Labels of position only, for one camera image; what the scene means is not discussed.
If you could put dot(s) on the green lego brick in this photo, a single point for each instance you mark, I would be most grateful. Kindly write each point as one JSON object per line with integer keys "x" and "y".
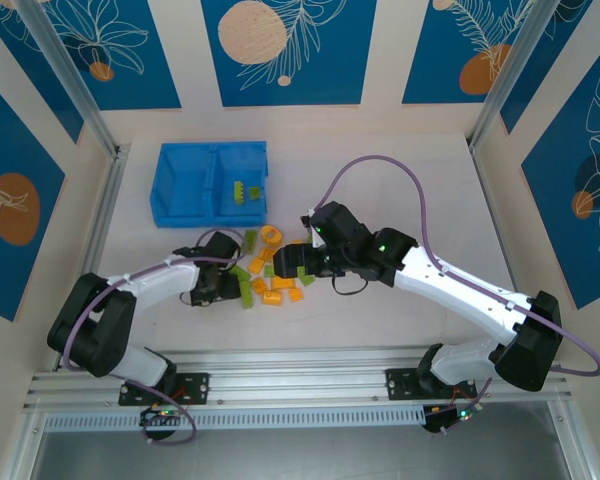
{"x": 269, "y": 271}
{"x": 246, "y": 295}
{"x": 250, "y": 240}
{"x": 240, "y": 272}
{"x": 239, "y": 192}
{"x": 305, "y": 278}
{"x": 255, "y": 192}

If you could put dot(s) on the yellow lego brick with label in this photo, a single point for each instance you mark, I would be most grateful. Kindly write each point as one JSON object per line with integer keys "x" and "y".
{"x": 260, "y": 285}

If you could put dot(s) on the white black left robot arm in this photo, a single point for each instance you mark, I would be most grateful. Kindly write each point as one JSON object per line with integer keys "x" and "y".
{"x": 160, "y": 287}

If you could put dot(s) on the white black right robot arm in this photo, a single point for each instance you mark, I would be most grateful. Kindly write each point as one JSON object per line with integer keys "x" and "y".
{"x": 455, "y": 290}

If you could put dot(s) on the small controller circuit board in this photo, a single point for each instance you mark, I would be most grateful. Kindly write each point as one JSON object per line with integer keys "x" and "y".
{"x": 447, "y": 417}
{"x": 160, "y": 416}

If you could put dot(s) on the aluminium side rail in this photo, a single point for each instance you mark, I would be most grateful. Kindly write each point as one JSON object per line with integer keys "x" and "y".
{"x": 105, "y": 210}
{"x": 491, "y": 200}

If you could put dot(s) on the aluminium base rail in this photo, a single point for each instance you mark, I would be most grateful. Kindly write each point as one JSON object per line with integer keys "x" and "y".
{"x": 300, "y": 380}

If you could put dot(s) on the blue floral wall panel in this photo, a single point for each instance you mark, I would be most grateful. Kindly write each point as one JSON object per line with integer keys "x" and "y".
{"x": 300, "y": 85}
{"x": 555, "y": 60}
{"x": 10, "y": 55}
{"x": 430, "y": 30}
{"x": 10, "y": 150}
{"x": 130, "y": 85}
{"x": 555, "y": 200}

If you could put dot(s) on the aluminium frame post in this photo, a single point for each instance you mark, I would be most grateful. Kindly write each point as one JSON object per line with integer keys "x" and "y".
{"x": 507, "y": 70}
{"x": 69, "y": 70}

